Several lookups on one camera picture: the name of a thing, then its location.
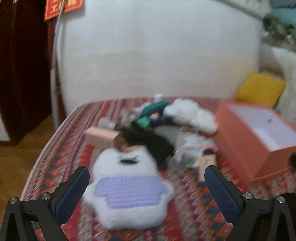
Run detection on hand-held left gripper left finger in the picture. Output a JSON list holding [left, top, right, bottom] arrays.
[[0, 166, 90, 241]]

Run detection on red patterned blanket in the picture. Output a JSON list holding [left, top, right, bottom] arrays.
[[20, 97, 296, 241]]

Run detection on small tan card box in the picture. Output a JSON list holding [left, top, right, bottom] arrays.
[[199, 148, 218, 182]]

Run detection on white lace cloth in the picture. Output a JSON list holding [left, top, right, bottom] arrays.
[[272, 46, 296, 121]]

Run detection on blue cloth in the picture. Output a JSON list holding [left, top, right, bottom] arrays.
[[269, 0, 296, 25]]

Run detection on clear plastic bag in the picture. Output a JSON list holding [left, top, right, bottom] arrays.
[[166, 136, 204, 174]]

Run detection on white plush with purple stripes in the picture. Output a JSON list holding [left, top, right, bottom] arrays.
[[83, 147, 174, 230]]

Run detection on pink soft pouch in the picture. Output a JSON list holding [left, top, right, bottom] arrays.
[[203, 138, 219, 151]]

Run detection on white fluffy plush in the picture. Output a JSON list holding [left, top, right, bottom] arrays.
[[163, 98, 219, 135]]

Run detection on white pipe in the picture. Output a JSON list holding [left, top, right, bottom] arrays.
[[50, 7, 67, 130]]

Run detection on orange storage box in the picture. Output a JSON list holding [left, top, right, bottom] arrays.
[[215, 100, 296, 184]]

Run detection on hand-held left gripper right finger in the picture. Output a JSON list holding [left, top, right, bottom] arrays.
[[204, 164, 296, 241]]

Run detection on pink small box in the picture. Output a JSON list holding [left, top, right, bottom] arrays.
[[85, 126, 127, 151]]

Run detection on white crumpled wrapper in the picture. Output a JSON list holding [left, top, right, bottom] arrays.
[[119, 108, 141, 127]]

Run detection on green small packet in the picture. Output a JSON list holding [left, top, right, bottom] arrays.
[[135, 116, 152, 130]]

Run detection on teal case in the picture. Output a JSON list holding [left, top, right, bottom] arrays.
[[139, 101, 169, 117]]

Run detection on grey floral cloth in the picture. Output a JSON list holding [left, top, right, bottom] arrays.
[[261, 35, 296, 50]]

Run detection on calligraphy wall scroll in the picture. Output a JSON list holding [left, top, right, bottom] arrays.
[[217, 0, 272, 19]]

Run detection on red wall sign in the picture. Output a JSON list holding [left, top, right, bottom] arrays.
[[43, 0, 84, 22]]

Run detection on blue toy figure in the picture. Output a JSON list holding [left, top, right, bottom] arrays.
[[149, 112, 167, 127]]

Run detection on yellow cushion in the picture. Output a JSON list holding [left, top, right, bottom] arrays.
[[234, 72, 287, 108]]

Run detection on black knit glove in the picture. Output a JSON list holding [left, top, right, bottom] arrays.
[[120, 128, 175, 171]]

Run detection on green clothing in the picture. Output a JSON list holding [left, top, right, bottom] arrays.
[[262, 13, 296, 40]]

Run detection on beige sofa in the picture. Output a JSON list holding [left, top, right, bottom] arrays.
[[259, 44, 287, 77]]

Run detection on dark wooden door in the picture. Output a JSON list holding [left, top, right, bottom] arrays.
[[0, 0, 53, 146]]

